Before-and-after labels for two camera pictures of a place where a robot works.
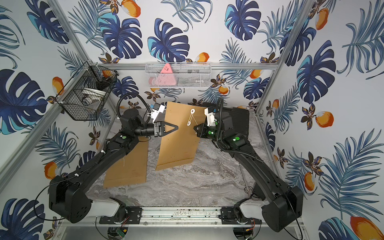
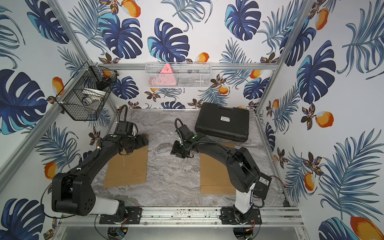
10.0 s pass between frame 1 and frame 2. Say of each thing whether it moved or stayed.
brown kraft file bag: moved
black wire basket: stayed
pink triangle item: stayed
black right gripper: moved
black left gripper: moved
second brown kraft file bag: stayed
